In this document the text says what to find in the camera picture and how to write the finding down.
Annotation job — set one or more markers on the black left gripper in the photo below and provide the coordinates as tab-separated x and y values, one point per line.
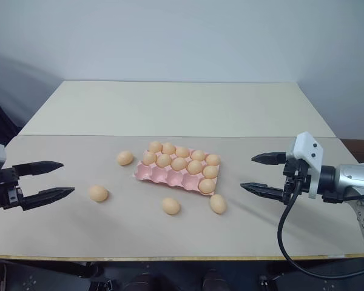
3	189

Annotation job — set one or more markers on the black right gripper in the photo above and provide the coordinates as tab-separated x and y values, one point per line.
297	179

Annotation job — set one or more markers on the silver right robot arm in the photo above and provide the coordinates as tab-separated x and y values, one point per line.
355	182

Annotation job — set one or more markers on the pink egg tray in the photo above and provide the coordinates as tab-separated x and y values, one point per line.
170	177

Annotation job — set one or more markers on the brown egg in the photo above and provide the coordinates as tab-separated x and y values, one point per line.
98	193
125	158
210	171
163	160
207	185
168	148
217	203
195	167
171	206
149	157
179	163
155	146
182	151
198	155
213	159

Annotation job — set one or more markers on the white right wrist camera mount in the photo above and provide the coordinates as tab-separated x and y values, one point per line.
309	151

